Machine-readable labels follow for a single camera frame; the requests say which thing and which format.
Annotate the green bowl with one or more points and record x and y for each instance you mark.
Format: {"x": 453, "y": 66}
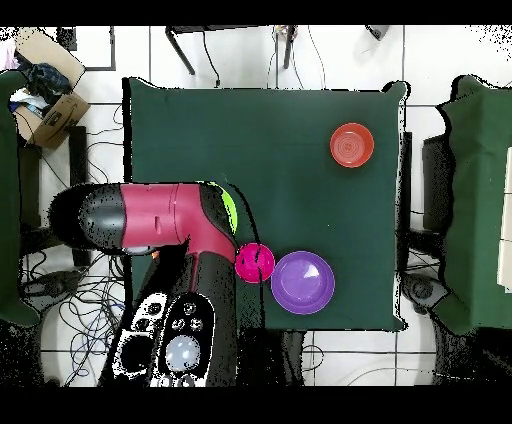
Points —
{"x": 230, "y": 208}

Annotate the pink bowl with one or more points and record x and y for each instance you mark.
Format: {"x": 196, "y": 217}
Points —
{"x": 250, "y": 264}

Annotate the purple bowl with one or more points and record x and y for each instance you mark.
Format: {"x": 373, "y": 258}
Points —
{"x": 302, "y": 282}

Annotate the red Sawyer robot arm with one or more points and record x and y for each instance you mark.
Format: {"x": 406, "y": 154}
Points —
{"x": 160, "y": 216}

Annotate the dark green table cloth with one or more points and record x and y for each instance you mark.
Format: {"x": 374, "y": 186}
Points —
{"x": 260, "y": 140}

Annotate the small orange bowl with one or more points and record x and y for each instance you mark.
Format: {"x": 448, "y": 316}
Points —
{"x": 352, "y": 144}

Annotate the black chair base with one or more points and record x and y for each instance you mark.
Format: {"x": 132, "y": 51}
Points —
{"x": 424, "y": 290}
{"x": 52, "y": 286}

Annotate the black bench stand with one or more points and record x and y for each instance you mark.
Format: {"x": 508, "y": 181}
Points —
{"x": 78, "y": 160}

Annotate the green covered table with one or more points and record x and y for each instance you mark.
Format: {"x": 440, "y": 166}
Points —
{"x": 10, "y": 200}
{"x": 472, "y": 200}

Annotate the person's foot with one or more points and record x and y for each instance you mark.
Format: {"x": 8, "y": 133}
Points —
{"x": 378, "y": 31}

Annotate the cardboard box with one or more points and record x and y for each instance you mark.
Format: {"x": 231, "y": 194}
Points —
{"x": 60, "y": 116}

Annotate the black metal table frame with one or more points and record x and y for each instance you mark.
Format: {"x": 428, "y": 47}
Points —
{"x": 180, "y": 50}

